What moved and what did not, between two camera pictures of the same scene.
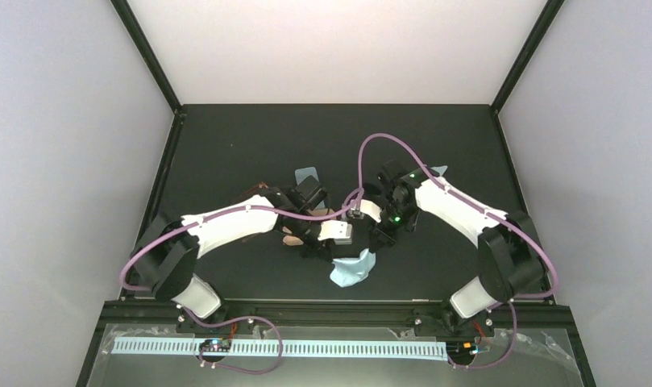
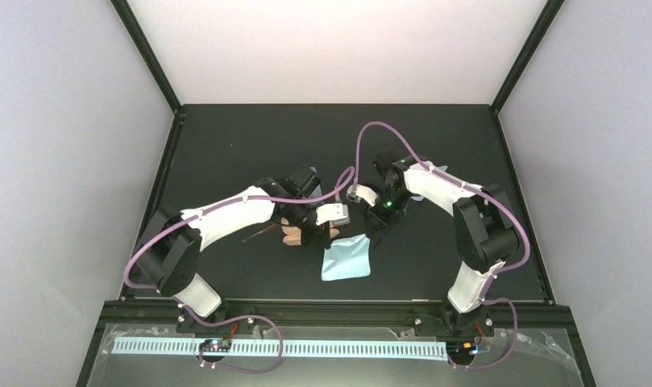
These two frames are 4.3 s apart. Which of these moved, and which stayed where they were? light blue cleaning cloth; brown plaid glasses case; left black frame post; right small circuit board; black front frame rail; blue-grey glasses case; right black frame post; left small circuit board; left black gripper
Moved: blue-grey glasses case; light blue cleaning cloth; left black gripper
Stayed: left small circuit board; right black frame post; brown plaid glasses case; black front frame rail; right small circuit board; left black frame post
